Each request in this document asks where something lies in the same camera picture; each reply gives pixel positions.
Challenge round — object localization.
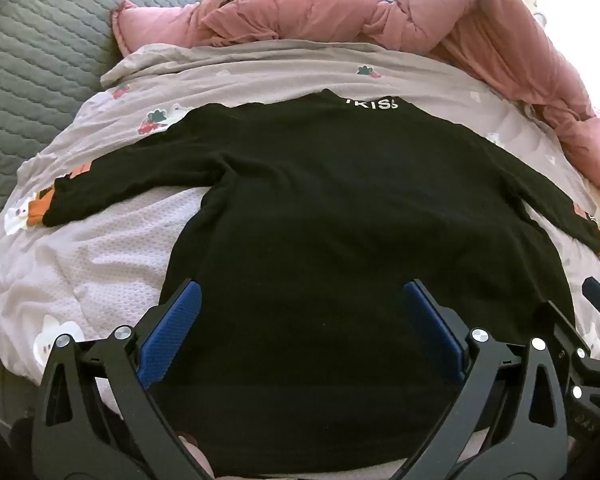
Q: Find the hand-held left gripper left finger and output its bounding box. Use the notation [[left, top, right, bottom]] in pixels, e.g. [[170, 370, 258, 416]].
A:
[[32, 280, 217, 480]]

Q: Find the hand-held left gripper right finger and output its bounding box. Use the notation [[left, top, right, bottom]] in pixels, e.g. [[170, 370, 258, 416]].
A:
[[399, 279, 569, 480]]

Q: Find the black sweater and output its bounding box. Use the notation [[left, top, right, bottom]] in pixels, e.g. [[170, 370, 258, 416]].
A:
[[42, 89, 600, 478]]

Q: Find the grey strawberry print blanket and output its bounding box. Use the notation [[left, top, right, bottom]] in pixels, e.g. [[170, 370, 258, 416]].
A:
[[0, 40, 600, 403]]

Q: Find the grey quilted headboard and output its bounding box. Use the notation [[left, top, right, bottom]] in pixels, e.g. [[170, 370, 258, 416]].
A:
[[0, 0, 231, 243]]

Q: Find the pink quilt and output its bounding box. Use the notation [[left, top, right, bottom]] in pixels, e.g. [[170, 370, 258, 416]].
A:
[[111, 0, 600, 198]]

